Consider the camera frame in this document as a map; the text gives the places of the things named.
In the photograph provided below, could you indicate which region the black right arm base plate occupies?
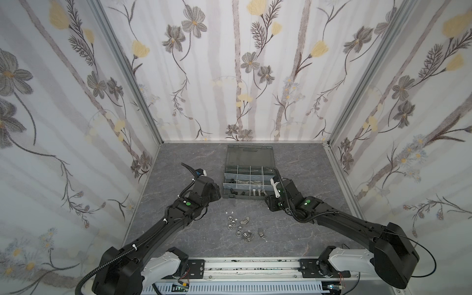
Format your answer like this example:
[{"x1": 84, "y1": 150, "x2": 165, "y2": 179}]
[{"x1": 299, "y1": 259, "x2": 351, "y2": 279}]

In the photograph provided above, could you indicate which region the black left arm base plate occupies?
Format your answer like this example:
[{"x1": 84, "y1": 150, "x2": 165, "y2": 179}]
[{"x1": 182, "y1": 259, "x2": 205, "y2": 280}]

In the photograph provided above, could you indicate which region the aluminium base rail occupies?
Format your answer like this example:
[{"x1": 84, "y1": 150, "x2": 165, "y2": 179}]
[{"x1": 145, "y1": 253, "x2": 380, "y2": 280}]

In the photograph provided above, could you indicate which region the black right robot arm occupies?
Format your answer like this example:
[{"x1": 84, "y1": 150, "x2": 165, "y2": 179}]
[{"x1": 265, "y1": 169, "x2": 420, "y2": 290}]

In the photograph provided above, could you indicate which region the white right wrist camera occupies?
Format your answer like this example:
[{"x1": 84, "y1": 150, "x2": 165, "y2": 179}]
[{"x1": 270, "y1": 177, "x2": 280, "y2": 199}]

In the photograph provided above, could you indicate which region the white slotted cable duct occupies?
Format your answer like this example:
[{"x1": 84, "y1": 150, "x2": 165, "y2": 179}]
[{"x1": 155, "y1": 281, "x2": 329, "y2": 295}]

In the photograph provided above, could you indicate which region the green plastic organizer box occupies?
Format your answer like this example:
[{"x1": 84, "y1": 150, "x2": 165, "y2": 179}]
[{"x1": 222, "y1": 145, "x2": 275, "y2": 200}]

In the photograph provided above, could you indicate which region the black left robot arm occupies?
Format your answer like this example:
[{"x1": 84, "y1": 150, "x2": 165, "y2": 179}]
[{"x1": 74, "y1": 163, "x2": 221, "y2": 295}]

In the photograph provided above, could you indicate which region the black corrugated cable hose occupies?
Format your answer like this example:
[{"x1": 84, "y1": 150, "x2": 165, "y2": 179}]
[{"x1": 75, "y1": 221, "x2": 170, "y2": 295}]

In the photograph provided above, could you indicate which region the silver wing nut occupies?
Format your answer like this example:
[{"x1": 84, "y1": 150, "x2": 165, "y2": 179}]
[
  {"x1": 242, "y1": 231, "x2": 254, "y2": 242},
  {"x1": 240, "y1": 217, "x2": 250, "y2": 225},
  {"x1": 258, "y1": 228, "x2": 266, "y2": 239}
]

